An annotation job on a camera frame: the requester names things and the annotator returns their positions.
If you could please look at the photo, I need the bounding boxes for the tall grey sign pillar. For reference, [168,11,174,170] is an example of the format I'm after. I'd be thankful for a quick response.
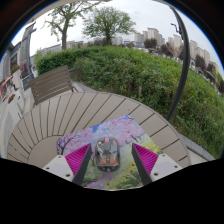
[19,22,37,82]

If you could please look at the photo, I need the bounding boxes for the brown slatted outdoor chair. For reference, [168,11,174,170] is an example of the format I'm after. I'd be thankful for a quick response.
[29,65,80,106]

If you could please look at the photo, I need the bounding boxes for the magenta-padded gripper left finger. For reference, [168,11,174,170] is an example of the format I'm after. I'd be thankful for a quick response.
[40,143,93,186]

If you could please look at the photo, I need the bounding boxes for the dense-crowned green tree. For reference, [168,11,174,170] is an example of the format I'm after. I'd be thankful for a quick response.
[81,5,137,46]

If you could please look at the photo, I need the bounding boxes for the flower landscape print mouse pad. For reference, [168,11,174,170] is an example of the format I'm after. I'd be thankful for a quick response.
[55,114,165,191]

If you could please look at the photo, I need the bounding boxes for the dark curved parasol pole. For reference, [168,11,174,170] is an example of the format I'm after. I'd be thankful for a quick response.
[165,6,191,122]

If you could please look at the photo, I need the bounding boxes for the group of beige apartment buildings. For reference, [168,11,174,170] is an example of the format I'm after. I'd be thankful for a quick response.
[133,27,218,68]

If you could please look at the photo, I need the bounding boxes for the white square planter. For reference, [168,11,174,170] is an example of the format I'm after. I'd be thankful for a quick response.
[5,92,25,118]

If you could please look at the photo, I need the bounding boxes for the grey computer mouse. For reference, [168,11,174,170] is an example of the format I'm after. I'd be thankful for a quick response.
[94,136,122,174]

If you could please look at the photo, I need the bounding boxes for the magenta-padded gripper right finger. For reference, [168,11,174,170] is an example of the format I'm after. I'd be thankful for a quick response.
[131,143,184,186]

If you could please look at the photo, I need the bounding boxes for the thin-crowned tree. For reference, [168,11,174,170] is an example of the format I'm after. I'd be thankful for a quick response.
[43,1,101,51]

